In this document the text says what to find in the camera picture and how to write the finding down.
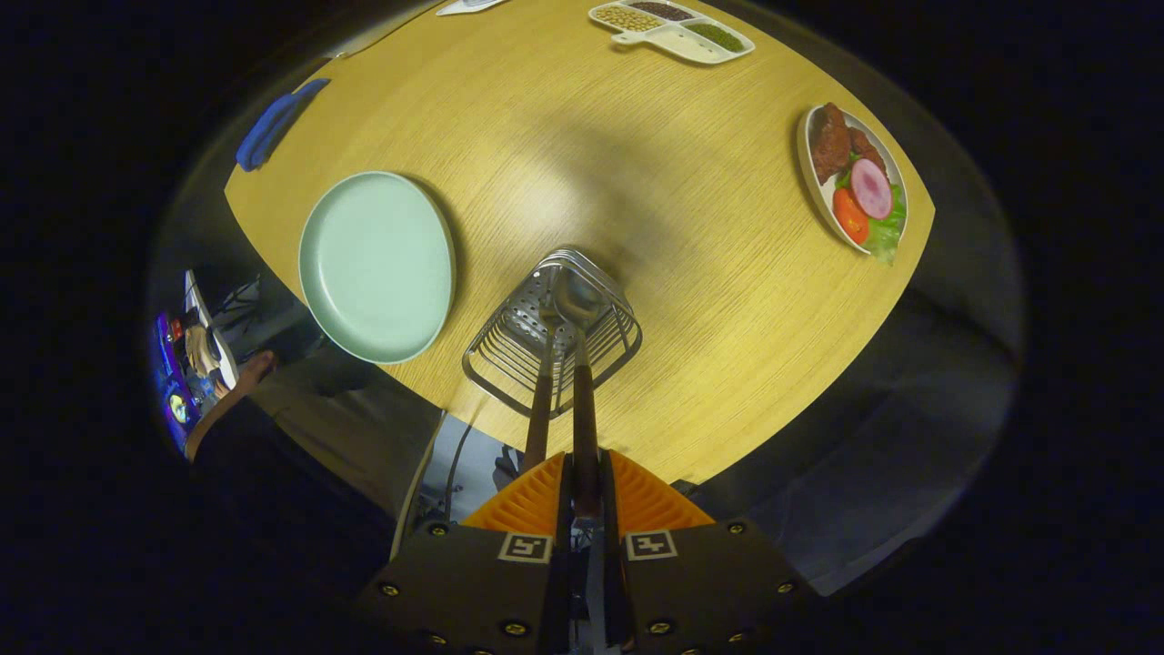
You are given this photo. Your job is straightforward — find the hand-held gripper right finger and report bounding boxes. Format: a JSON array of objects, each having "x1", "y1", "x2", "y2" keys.
[{"x1": 598, "y1": 449, "x2": 819, "y2": 655}]

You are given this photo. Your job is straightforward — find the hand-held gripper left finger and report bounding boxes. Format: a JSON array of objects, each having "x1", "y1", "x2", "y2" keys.
[{"x1": 350, "y1": 452, "x2": 574, "y2": 655}]

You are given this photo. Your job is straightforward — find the wooden-handled metal fork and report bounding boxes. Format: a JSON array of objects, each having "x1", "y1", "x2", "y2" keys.
[{"x1": 521, "y1": 289, "x2": 563, "y2": 476}]

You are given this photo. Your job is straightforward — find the wooden-handled metal spoon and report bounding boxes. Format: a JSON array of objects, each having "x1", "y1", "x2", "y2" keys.
[{"x1": 553, "y1": 267, "x2": 603, "y2": 519}]

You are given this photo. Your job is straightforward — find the person's leg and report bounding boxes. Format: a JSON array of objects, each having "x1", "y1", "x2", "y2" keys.
[{"x1": 250, "y1": 350, "x2": 447, "y2": 519}]

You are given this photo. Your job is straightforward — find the pale green plate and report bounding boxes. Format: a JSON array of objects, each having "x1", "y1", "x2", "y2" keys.
[{"x1": 298, "y1": 171, "x2": 457, "y2": 366}]

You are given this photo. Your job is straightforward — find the computer monitor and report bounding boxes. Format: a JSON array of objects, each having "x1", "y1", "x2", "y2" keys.
[{"x1": 153, "y1": 311, "x2": 196, "y2": 456}]

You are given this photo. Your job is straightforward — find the white side desk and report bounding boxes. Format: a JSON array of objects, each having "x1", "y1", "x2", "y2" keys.
[{"x1": 185, "y1": 270, "x2": 239, "y2": 388}]

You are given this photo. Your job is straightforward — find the green lettuce leaf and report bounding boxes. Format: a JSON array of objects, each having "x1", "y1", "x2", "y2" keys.
[{"x1": 855, "y1": 182, "x2": 908, "y2": 265}]

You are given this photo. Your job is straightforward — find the red tomato slice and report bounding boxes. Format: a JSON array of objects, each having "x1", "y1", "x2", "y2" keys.
[{"x1": 832, "y1": 187, "x2": 870, "y2": 245}]

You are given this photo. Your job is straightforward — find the white oval food plate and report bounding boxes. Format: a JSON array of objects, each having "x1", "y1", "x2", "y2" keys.
[{"x1": 797, "y1": 102, "x2": 909, "y2": 265}]

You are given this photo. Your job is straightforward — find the pink ham slice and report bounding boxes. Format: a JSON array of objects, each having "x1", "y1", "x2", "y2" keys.
[{"x1": 850, "y1": 158, "x2": 893, "y2": 220}]

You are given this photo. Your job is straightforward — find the large brown meat piece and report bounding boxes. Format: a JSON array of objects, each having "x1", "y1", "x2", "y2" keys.
[{"x1": 811, "y1": 103, "x2": 852, "y2": 186}]

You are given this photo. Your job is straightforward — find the small brown meat piece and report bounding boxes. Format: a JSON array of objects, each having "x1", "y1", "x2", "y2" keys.
[{"x1": 848, "y1": 127, "x2": 888, "y2": 178}]

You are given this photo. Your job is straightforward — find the blue folded cloth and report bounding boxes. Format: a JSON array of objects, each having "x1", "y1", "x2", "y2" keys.
[{"x1": 236, "y1": 78, "x2": 332, "y2": 172}]

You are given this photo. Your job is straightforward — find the white divided dish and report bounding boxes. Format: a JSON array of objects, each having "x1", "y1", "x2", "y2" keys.
[{"x1": 587, "y1": 0, "x2": 757, "y2": 66}]

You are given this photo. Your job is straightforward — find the pile of green beans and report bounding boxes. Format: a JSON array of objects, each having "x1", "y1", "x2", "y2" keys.
[{"x1": 684, "y1": 22, "x2": 747, "y2": 54}]

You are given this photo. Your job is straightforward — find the pile of yellow beans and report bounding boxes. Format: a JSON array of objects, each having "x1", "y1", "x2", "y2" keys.
[{"x1": 594, "y1": 5, "x2": 663, "y2": 33}]

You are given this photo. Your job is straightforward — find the pile of brown beans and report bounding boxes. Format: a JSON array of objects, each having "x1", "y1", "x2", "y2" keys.
[{"x1": 627, "y1": 0, "x2": 697, "y2": 23}]

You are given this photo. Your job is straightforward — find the metal wire basket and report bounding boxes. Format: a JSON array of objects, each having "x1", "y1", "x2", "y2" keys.
[{"x1": 461, "y1": 247, "x2": 644, "y2": 419}]

